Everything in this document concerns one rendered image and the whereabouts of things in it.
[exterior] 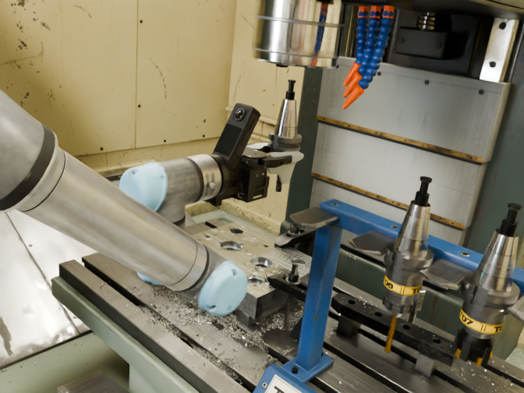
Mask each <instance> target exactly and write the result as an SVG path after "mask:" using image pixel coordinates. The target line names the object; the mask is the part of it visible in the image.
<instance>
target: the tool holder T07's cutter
mask: <svg viewBox="0 0 524 393"><path fill-rule="evenodd" d="M493 347H494V339H493V337H491V338H489V339H481V338H476V337H473V336H472V335H470V334H468V333H467V332H466V331H465V329H464V327H462V328H460V329H458V330H457V333H456V336H455V341H454V344H453V347H452V348H453V349H455V350H457V351H456V354H455V355H456V356H457V357H458V358H460V359H462V360H463V361H465V362H467V361H468V360H469V359H473V360H476V363H475V364H476V365H477V366H482V365H487V364H488V360H490V359H491V357H492V354H493V353H492V352H491V350H492V348H493Z"/></svg>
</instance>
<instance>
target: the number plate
mask: <svg viewBox="0 0 524 393"><path fill-rule="evenodd" d="M265 393H302V392H300V391H298V390H297V389H296V388H294V387H293V386H292V385H290V384H289V383H287V382H286V381H284V380H282V379H281V378H280V377H279V376H277V375H276V374H275V376H274V378H273V379H272V381H271V383H270V384H269V386H268V388H267V390H266V391H265Z"/></svg>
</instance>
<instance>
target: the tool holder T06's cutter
mask: <svg viewBox="0 0 524 393"><path fill-rule="evenodd" d="M397 320H398V318H397V317H391V323H390V329H389V331H388V339H387V341H386V347H385V349H384V351H385V352H386V353H389V352H390V351H391V344H392V339H393V337H394V334H395V327H396V324H397Z"/></svg>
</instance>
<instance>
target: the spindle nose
mask: <svg viewBox="0 0 524 393"><path fill-rule="evenodd" d="M347 8H348V4H345V3H341V0H256V5H255V13H254V15H255V18H254V22H253V38H252V48H253V50H252V57H253V58H254V59H256V60H258V61H262V62H269V63H273V64H278V65H284V66H295V67H303V68H314V69H333V68H335V67H336V66H337V65H338V58H339V57H340V54H341V49H342V39H343V34H344V29H345V28H344V25H345V18H346V13H347Z"/></svg>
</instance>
